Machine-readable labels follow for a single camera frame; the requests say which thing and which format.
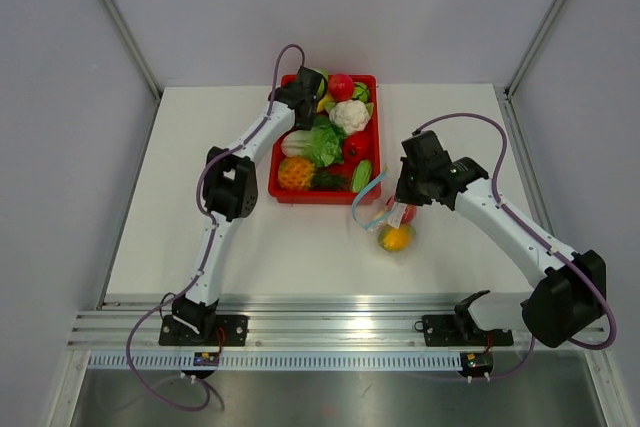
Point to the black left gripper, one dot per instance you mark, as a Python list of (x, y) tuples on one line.
[(305, 124)]

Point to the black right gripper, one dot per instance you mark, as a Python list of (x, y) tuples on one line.
[(403, 193)]

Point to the garlic bulb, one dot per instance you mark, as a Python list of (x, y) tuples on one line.
[(389, 205)]

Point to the clear zip top bag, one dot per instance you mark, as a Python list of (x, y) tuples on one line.
[(380, 219)]

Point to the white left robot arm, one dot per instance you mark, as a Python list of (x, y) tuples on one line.
[(227, 190)]

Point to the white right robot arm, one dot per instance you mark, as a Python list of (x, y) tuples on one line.
[(569, 288)]

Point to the yellow lemon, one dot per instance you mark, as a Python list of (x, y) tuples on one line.
[(326, 103)]

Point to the red apple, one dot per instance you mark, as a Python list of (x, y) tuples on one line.
[(341, 87)]

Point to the white cauliflower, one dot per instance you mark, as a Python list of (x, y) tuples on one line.
[(351, 116)]

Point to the dark green round vegetable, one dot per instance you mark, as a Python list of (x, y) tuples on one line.
[(361, 92)]

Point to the green lettuce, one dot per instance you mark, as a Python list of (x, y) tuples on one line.
[(322, 144)]

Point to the green cucumber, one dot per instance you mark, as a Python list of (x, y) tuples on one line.
[(361, 176)]

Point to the red bell pepper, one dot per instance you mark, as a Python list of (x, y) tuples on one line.
[(356, 147)]

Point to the small pineapple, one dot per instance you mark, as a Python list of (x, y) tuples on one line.
[(299, 174)]

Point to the right aluminium frame post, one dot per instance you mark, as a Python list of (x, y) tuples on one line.
[(544, 30)]

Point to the aluminium frame post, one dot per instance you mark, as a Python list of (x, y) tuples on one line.
[(132, 48), (544, 30)]

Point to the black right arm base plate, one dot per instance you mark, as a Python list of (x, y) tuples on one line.
[(440, 330)]

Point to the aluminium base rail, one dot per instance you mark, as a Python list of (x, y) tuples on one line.
[(282, 322)]

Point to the left aluminium frame post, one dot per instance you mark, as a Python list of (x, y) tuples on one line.
[(132, 48)]

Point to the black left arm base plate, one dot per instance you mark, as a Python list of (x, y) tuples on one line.
[(226, 330)]

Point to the white slotted cable duct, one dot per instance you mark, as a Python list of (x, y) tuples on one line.
[(230, 360)]

